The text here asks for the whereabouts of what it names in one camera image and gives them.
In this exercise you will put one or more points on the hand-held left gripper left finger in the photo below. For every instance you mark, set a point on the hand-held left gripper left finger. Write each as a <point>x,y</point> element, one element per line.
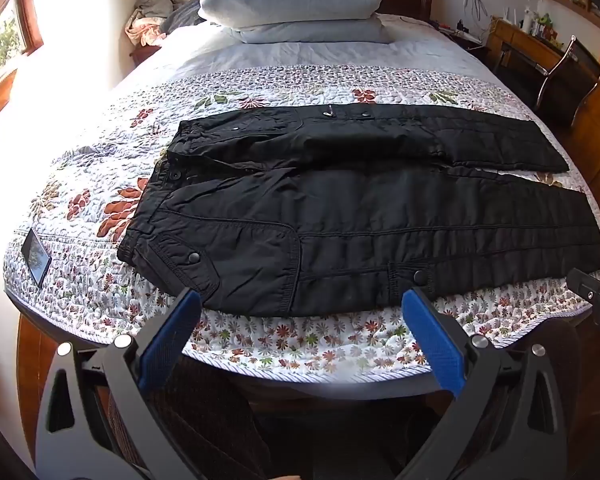
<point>172,332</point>

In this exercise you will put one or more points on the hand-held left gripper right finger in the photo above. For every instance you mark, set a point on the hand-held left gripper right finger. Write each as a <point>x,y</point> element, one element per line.
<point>430,340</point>

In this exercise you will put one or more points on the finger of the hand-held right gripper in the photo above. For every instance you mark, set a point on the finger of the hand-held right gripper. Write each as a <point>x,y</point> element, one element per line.
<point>587,285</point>

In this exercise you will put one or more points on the black pants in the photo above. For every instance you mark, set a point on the black pants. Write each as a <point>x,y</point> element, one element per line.
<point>360,210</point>

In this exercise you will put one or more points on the person's dark trousers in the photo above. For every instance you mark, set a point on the person's dark trousers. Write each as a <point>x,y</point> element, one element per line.
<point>215,425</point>

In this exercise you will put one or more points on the black smartphone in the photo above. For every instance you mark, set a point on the black smartphone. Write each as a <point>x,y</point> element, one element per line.
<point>36,257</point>

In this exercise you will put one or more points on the black office chair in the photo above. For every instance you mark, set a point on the black office chair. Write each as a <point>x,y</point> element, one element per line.
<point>575,75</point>

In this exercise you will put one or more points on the wooden desk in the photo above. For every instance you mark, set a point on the wooden desk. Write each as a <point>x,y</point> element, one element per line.
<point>522,40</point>

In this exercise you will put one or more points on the white bottle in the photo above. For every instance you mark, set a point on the white bottle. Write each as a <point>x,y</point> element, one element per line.
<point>528,20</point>

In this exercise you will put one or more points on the floral quilted bedspread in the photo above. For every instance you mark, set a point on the floral quilted bedspread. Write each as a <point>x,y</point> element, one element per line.
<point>280,85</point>

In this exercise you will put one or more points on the wooden nightstand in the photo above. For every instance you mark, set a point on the wooden nightstand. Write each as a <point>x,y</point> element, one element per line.
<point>462,35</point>

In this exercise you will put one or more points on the pink floral cloth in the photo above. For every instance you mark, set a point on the pink floral cloth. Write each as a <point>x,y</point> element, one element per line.
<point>142,30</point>

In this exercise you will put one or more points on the wooden framed window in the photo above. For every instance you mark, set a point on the wooden framed window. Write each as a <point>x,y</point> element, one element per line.
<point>7,40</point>

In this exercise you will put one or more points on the stacked grey pillows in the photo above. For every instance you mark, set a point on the stacked grey pillows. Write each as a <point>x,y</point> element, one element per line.
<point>290,0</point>

